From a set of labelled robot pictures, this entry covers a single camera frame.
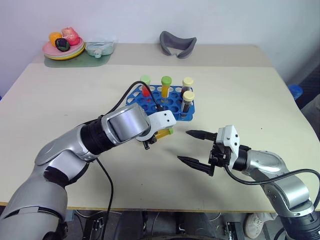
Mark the black toy fruit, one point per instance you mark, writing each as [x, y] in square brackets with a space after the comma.
[62, 44]

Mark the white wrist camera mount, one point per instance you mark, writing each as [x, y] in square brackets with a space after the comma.
[231, 140]
[162, 120]

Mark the white sneaker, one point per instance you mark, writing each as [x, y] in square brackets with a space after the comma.
[253, 226]

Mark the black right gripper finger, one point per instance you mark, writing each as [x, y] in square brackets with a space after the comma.
[201, 134]
[197, 165]

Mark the pink toy fruit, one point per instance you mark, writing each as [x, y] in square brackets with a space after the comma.
[71, 36]

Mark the yellow test tube green cap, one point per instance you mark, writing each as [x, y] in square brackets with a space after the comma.
[163, 133]
[165, 90]

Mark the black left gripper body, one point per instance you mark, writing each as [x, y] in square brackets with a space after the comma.
[151, 140]

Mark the clear plastic container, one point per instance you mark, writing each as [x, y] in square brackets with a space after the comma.
[102, 46]

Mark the light green plate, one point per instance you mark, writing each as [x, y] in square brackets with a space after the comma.
[79, 50]

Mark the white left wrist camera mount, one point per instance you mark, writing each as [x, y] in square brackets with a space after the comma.
[162, 120]

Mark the orange toy fruit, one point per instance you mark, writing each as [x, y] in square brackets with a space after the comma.
[53, 37]

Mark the dark test tube cream cap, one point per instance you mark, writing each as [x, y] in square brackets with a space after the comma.
[187, 87]
[187, 105]

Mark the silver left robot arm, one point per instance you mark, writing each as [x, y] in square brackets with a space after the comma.
[55, 160]

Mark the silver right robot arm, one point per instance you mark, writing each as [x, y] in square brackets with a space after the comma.
[280, 175]

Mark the blue test tube rack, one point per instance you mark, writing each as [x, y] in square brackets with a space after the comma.
[172, 106]

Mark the pink plate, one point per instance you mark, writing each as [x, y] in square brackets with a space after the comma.
[48, 48]

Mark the black metal bracket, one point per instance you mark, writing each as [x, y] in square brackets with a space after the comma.
[96, 226]
[233, 230]

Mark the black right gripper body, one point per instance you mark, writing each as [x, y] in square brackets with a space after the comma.
[220, 155]

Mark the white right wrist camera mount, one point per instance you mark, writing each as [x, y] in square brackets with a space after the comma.
[231, 140]

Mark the green table mat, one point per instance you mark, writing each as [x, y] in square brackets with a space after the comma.
[82, 62]

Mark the blue ribbed plastic object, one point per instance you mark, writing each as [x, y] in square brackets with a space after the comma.
[295, 91]

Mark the yellow plate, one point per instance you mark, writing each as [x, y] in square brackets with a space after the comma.
[63, 58]

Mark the red test tube pale-green cap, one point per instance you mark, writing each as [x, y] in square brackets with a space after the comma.
[145, 90]

